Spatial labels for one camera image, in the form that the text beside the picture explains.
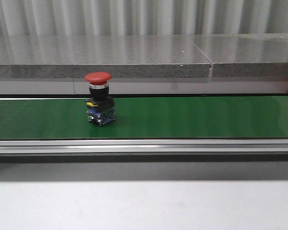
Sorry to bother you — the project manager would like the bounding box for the red mushroom push button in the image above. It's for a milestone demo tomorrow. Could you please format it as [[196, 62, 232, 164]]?
[[84, 72, 116, 126]]

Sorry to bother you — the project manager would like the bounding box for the grey stone countertop slab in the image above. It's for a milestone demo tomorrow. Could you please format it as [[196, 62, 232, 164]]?
[[0, 34, 288, 81]]

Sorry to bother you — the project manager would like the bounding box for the aluminium conveyor frame rail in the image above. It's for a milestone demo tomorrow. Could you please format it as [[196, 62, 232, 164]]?
[[0, 138, 288, 163]]

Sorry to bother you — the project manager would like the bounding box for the white pleated curtain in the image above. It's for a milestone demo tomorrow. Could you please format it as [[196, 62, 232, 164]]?
[[0, 0, 288, 36]]

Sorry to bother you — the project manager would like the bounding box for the green conveyor belt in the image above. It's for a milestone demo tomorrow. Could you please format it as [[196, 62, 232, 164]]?
[[0, 96, 288, 139]]

